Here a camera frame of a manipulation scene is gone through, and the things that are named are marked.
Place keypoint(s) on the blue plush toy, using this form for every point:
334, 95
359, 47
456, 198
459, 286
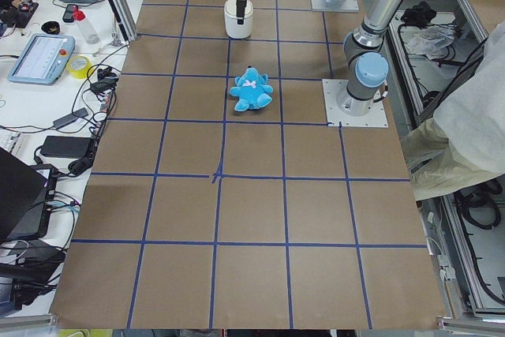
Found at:
252, 90

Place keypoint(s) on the clear plastic bottle red cap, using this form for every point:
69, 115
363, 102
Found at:
85, 26

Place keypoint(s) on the yellow tape roll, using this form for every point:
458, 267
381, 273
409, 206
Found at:
78, 66

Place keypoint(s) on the white crumpled cloth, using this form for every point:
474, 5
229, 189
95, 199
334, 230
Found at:
432, 42

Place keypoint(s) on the lower blue teach pendant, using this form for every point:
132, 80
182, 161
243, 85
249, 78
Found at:
43, 60

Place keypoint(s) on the black power adapter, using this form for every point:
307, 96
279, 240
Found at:
65, 147

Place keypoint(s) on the person in beige clothes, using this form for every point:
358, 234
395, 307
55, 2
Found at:
462, 144

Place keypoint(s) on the black laptop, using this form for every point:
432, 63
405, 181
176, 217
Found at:
26, 193

